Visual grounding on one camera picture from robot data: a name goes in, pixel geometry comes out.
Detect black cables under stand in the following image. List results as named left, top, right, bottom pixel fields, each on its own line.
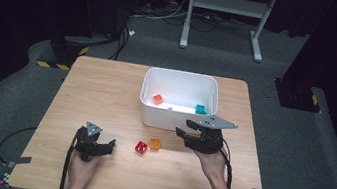
left=161, top=6, right=256, bottom=40

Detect person's right hand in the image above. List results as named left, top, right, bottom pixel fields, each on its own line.
left=188, top=145, right=233, bottom=188

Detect black striped stand base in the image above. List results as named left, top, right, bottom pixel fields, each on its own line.
left=36, top=30, right=92, bottom=75
left=270, top=77, right=326, bottom=114

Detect white plastic bin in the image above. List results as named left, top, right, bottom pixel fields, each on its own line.
left=135, top=65, right=224, bottom=138

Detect hand-held gripper black cable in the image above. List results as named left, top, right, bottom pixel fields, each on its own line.
left=214, top=146, right=238, bottom=189
left=58, top=128, right=80, bottom=189

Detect thin black floor cable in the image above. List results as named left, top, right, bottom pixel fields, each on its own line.
left=0, top=121, right=38, bottom=169

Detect colourful puzzle cube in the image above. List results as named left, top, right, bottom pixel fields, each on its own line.
left=0, top=171, right=14, bottom=189

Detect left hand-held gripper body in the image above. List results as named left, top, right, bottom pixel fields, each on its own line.
left=71, top=119, right=105, bottom=165

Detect person's left hand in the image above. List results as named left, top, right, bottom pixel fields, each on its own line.
left=64, top=151, right=103, bottom=189

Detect left hand-held gripper black cable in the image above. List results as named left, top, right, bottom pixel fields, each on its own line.
left=58, top=128, right=80, bottom=189

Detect right hand-held gripper black cable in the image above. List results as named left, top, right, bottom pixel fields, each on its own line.
left=214, top=146, right=238, bottom=189

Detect orange toy block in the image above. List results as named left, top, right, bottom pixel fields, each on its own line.
left=148, top=137, right=163, bottom=152

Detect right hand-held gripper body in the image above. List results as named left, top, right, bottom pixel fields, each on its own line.
left=185, top=111, right=241, bottom=159

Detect white metal stand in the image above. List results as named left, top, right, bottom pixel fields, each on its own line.
left=178, top=0, right=281, bottom=65

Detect red toy block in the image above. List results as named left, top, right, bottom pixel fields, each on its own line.
left=133, top=139, right=149, bottom=156

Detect black floor cable bundle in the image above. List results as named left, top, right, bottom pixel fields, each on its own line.
left=107, top=24, right=132, bottom=63

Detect coral toy block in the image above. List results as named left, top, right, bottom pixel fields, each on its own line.
left=151, top=92, right=165, bottom=107

